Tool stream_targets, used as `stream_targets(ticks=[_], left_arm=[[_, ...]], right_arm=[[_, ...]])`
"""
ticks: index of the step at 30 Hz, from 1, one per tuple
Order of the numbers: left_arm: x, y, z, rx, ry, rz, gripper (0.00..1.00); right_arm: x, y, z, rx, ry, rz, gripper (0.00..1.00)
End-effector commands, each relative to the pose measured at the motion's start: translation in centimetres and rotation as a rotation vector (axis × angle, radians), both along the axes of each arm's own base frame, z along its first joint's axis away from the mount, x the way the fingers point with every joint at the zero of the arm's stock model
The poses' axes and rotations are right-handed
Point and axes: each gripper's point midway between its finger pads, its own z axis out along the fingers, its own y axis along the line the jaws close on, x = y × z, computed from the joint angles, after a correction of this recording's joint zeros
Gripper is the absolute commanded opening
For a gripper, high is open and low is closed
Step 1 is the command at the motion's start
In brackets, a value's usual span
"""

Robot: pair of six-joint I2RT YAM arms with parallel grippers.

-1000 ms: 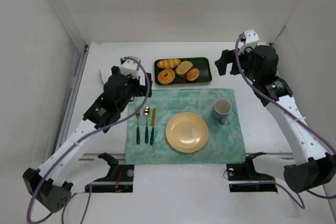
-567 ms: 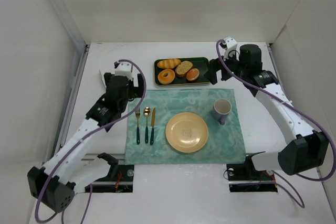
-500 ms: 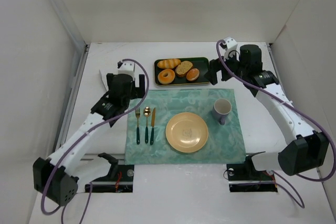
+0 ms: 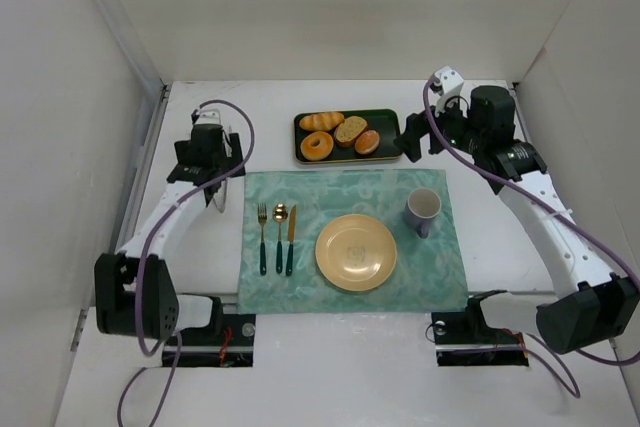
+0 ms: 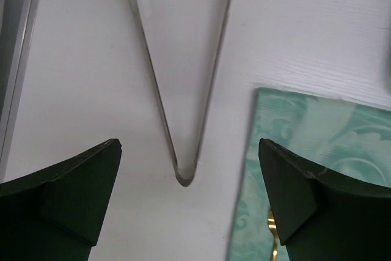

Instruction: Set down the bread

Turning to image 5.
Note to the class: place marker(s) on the stainless steel tongs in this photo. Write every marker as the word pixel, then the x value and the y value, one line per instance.
pixel 184 176

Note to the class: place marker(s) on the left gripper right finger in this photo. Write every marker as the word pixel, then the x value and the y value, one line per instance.
pixel 321 214

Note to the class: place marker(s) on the gold fork green handle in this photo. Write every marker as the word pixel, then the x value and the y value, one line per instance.
pixel 273 229

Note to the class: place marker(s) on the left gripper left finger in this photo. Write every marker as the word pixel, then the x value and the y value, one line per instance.
pixel 57 213

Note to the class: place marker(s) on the teal patterned placemat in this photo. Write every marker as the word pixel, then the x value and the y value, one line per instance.
pixel 350 138

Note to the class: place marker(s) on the aluminium frame rail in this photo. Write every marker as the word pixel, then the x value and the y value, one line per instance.
pixel 17 26

